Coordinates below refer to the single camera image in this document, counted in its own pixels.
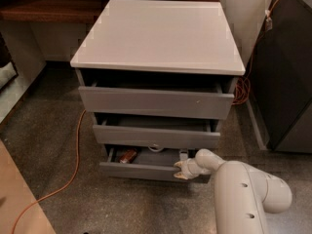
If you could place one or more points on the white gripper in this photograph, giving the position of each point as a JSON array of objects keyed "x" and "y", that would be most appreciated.
[{"x": 187, "y": 169}]

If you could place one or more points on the grey bottom drawer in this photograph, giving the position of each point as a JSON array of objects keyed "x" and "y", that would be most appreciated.
[{"x": 146, "y": 165}]

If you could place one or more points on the grey drawer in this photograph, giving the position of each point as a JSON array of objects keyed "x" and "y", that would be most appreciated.
[
  {"x": 146, "y": 131},
  {"x": 146, "y": 165},
  {"x": 156, "y": 103}
]

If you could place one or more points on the clear plastic bottle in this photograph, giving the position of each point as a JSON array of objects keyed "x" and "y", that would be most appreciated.
[{"x": 183, "y": 154}]

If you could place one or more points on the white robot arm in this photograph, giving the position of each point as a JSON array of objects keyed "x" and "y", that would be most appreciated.
[{"x": 243, "y": 194}]

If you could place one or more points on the grey middle drawer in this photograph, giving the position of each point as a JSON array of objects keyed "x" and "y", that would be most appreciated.
[{"x": 146, "y": 131}]

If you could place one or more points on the grey top drawer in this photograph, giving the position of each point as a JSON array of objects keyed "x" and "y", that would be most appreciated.
[{"x": 156, "y": 103}]

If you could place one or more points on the grey drawer cabinet white top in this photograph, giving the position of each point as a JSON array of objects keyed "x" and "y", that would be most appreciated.
[{"x": 161, "y": 45}]

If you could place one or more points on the dark wooden counter shelf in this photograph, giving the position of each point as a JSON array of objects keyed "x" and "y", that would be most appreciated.
[{"x": 70, "y": 11}]

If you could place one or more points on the white round bowl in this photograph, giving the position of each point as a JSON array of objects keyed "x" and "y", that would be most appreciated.
[{"x": 156, "y": 149}]

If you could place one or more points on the orange soda can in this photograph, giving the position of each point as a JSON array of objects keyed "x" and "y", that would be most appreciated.
[{"x": 128, "y": 157}]

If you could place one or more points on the dark cabinet on right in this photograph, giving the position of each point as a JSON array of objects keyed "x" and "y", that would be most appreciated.
[{"x": 281, "y": 79}]

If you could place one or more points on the dark framed object at left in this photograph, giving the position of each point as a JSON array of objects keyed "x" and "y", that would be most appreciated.
[{"x": 8, "y": 70}]

